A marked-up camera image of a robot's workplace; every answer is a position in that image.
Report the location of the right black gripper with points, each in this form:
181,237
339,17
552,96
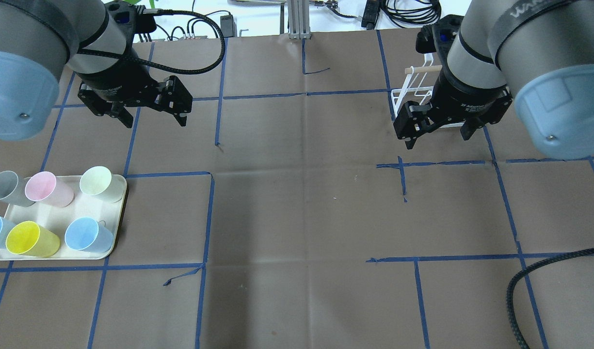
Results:
464,99

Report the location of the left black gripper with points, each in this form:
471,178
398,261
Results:
116,81

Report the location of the white plastic cup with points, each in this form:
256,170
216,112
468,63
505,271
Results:
100,183

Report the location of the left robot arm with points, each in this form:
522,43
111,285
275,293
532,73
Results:
39,38

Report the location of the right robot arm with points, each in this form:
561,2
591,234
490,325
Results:
535,55

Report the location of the pink plastic cup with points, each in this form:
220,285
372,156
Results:
46,188

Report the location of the grey plastic cup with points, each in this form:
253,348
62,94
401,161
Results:
12,189

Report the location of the yellow plastic cup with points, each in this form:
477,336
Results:
31,239

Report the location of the cream plastic tray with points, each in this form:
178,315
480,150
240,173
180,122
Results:
57,219

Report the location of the white wire cup rack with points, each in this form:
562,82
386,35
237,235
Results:
418,83

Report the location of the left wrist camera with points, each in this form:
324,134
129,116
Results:
133,18

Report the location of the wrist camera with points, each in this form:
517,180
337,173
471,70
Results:
439,36
133,18

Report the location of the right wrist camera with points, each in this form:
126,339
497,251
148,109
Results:
439,36

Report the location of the aluminium frame post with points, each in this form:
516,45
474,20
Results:
299,19

